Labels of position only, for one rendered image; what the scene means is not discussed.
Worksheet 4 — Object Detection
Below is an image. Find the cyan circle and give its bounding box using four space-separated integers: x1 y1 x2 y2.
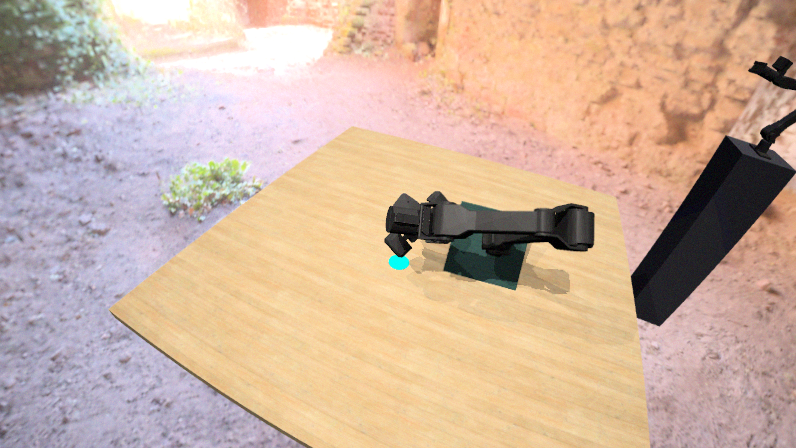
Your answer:
389 255 409 270

